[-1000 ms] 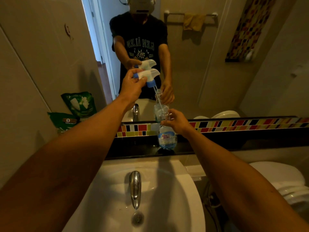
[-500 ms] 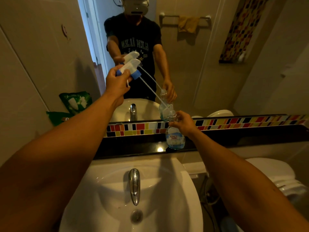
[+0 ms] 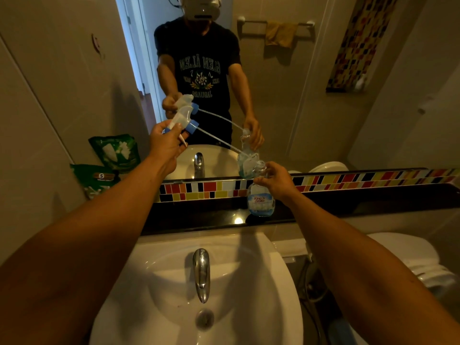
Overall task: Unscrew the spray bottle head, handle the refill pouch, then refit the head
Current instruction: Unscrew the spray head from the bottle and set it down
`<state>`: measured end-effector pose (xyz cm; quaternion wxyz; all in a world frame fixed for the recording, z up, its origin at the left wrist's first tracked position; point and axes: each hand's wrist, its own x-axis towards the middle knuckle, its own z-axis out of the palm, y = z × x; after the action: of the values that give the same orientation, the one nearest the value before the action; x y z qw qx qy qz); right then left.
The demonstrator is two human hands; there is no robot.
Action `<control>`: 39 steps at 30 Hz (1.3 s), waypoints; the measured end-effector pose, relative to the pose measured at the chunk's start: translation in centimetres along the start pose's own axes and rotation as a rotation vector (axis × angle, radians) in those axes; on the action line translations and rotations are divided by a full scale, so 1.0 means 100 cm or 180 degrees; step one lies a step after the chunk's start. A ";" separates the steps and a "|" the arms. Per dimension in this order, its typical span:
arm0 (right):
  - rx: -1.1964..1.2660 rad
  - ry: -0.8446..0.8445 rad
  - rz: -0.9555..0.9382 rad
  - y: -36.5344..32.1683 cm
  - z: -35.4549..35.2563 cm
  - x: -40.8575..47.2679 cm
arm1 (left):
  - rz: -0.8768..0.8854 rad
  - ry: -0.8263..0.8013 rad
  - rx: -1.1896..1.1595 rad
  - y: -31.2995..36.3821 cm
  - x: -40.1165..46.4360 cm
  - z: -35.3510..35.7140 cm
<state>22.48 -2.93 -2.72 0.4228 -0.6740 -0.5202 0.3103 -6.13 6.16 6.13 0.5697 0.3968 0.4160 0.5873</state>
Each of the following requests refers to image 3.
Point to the clear plastic spray bottle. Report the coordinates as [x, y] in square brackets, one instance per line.
[260, 204]

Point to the wall mirror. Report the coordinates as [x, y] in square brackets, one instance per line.
[305, 104]

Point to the person's right forearm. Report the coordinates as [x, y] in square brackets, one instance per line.
[366, 280]

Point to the white blue spray trigger head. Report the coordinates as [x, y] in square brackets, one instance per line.
[183, 118]

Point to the person's right hand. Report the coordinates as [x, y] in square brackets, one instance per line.
[279, 185]

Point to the person's left forearm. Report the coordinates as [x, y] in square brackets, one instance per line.
[82, 247]

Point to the colourful mosaic tile strip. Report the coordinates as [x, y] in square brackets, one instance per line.
[345, 178]

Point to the green refill pouch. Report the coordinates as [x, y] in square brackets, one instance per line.
[94, 179]

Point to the white ceramic sink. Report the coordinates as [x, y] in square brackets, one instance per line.
[248, 294]

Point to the person's left hand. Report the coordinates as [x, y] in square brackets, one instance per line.
[163, 147]

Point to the white toilet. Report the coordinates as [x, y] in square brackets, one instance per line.
[413, 255]

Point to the person's right thumb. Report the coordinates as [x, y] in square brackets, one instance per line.
[261, 181]

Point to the black stone ledge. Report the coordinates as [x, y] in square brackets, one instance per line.
[359, 204]

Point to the person's left thumb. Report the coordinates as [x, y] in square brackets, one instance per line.
[182, 138]

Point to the chrome faucet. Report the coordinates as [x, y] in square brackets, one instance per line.
[201, 273]

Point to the blue plastic item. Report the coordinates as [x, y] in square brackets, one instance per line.
[339, 334]

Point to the chrome sink drain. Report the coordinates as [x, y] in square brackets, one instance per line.
[205, 319]

